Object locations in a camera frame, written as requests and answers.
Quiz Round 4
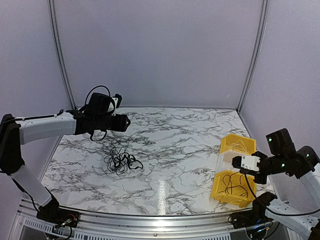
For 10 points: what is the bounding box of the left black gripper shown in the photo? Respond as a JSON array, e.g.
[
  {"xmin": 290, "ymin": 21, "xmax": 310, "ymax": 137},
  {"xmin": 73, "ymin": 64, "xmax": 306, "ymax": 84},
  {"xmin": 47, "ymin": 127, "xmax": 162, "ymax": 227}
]
[{"xmin": 94, "ymin": 113, "xmax": 130, "ymax": 132}]

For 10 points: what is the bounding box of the black cable bundle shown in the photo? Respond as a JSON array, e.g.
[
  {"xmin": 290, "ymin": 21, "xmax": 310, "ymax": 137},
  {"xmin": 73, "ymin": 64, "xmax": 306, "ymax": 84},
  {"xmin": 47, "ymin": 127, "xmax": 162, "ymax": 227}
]
[{"xmin": 103, "ymin": 145, "xmax": 144, "ymax": 176}]

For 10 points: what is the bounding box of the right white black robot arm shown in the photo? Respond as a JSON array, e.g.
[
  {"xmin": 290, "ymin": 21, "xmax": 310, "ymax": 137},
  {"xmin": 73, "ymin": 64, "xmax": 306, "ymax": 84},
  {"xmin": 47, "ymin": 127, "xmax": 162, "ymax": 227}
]
[{"xmin": 247, "ymin": 128, "xmax": 320, "ymax": 240}]

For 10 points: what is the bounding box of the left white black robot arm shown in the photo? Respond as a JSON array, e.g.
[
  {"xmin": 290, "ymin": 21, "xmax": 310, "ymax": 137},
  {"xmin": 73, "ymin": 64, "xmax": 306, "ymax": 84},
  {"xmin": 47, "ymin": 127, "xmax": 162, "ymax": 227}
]
[{"xmin": 0, "ymin": 90, "xmax": 131, "ymax": 223}]

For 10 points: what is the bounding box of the far yellow storage bin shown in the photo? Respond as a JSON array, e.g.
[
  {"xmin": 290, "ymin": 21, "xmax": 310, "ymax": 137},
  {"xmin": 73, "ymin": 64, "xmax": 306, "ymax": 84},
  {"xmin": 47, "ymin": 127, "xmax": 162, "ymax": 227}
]
[{"xmin": 219, "ymin": 133, "xmax": 257, "ymax": 155}]

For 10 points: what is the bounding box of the yellow storage bin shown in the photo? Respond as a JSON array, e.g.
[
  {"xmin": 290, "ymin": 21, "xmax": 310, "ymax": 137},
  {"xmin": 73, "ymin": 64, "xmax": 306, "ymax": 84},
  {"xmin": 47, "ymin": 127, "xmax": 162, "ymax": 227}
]
[
  {"xmin": 219, "ymin": 133, "xmax": 257, "ymax": 155},
  {"xmin": 210, "ymin": 170, "xmax": 257, "ymax": 208}
]

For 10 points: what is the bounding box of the near yellow storage bin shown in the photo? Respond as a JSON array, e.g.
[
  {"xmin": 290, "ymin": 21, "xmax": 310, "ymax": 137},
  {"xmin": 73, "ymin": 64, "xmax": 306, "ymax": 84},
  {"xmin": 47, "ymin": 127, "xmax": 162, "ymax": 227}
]
[{"xmin": 210, "ymin": 170, "xmax": 257, "ymax": 208}]

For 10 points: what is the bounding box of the clear plastic storage bin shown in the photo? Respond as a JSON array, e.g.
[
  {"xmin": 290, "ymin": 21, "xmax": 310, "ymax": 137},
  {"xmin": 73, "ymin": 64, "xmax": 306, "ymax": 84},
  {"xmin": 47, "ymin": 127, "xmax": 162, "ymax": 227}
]
[{"xmin": 215, "ymin": 150, "xmax": 250, "ymax": 173}]

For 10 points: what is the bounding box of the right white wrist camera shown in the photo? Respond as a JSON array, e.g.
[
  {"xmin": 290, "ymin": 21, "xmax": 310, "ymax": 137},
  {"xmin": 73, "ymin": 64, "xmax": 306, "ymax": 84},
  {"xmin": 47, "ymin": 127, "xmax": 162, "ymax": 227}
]
[{"xmin": 231, "ymin": 155, "xmax": 261, "ymax": 172}]

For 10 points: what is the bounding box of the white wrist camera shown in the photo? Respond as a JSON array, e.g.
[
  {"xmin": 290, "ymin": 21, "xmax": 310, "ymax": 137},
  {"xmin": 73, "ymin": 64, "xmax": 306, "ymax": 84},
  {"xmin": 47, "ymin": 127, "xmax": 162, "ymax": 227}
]
[
  {"xmin": 108, "ymin": 93, "xmax": 123, "ymax": 116},
  {"xmin": 231, "ymin": 155, "xmax": 261, "ymax": 172}
]

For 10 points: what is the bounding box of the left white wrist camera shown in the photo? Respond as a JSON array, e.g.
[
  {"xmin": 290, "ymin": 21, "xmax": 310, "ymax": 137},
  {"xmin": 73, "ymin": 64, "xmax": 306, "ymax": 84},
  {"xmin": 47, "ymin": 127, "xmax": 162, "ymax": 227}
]
[{"xmin": 108, "ymin": 93, "xmax": 123, "ymax": 116}]

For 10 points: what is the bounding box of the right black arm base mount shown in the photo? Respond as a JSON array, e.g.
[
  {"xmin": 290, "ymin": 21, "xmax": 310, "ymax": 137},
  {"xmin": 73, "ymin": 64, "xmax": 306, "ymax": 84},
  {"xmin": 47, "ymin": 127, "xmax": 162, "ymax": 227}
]
[{"xmin": 227, "ymin": 209, "xmax": 272, "ymax": 229}]

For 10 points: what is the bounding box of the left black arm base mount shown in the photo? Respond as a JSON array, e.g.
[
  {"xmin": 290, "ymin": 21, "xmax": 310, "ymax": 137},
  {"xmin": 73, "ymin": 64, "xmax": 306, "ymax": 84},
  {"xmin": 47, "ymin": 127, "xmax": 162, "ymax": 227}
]
[{"xmin": 36, "ymin": 208, "xmax": 80, "ymax": 228}]

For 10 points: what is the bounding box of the aluminium front frame rail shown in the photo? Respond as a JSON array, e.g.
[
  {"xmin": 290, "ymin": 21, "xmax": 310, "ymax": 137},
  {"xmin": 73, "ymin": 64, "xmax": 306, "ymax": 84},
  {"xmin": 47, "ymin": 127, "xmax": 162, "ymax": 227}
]
[{"xmin": 14, "ymin": 198, "xmax": 301, "ymax": 240}]

